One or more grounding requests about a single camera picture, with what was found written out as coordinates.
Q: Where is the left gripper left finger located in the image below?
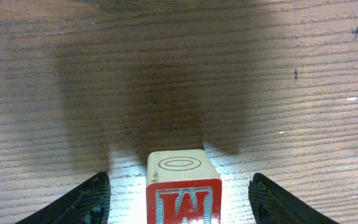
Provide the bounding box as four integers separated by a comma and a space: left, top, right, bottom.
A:
17, 171, 111, 224

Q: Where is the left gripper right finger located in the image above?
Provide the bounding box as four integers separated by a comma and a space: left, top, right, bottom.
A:
248, 173, 337, 224

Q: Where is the red M letter block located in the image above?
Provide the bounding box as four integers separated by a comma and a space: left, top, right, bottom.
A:
145, 149, 222, 224

